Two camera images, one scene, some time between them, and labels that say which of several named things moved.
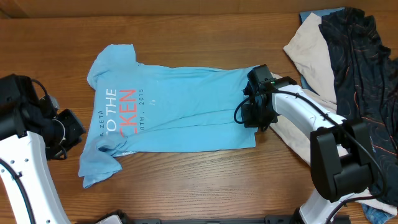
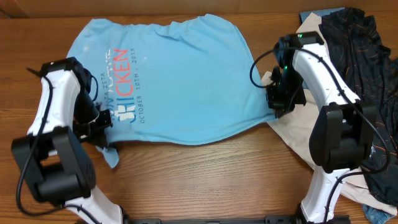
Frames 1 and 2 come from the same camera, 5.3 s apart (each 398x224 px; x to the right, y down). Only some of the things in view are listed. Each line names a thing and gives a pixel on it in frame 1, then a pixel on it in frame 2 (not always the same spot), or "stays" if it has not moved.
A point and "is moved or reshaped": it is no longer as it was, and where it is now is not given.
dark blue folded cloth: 303,15 stays
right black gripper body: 259,116 → 288,92
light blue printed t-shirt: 135,107 is moved or reshaped
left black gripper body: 63,135 → 90,123
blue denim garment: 376,216 stays
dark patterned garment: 367,87 stays
